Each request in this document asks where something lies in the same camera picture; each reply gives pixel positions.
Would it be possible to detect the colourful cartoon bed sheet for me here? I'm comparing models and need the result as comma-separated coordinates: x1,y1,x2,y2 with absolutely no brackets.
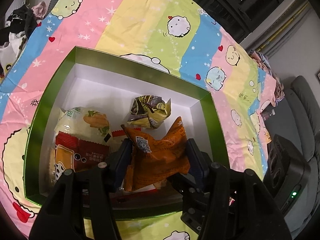
1,0,276,237

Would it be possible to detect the red orange snack packet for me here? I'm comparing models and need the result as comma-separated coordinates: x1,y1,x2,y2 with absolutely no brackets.
49,131,111,186

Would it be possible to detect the tan rice cracker packet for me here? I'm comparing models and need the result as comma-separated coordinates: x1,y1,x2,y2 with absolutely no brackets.
104,129,128,153

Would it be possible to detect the green cardboard box tray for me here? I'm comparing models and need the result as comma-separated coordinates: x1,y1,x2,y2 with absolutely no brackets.
23,47,229,205

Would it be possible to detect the dark yellow crinkled snack packet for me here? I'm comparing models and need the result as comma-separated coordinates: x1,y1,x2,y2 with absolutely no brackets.
127,95,171,129

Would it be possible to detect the pale green snack packet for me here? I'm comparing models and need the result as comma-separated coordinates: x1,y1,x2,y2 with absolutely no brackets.
54,107,112,145

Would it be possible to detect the grey sofa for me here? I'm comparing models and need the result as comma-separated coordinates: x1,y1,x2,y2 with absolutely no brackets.
262,76,319,239

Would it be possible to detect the black white clothes pile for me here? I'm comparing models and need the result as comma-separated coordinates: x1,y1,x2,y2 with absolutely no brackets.
1,1,47,80

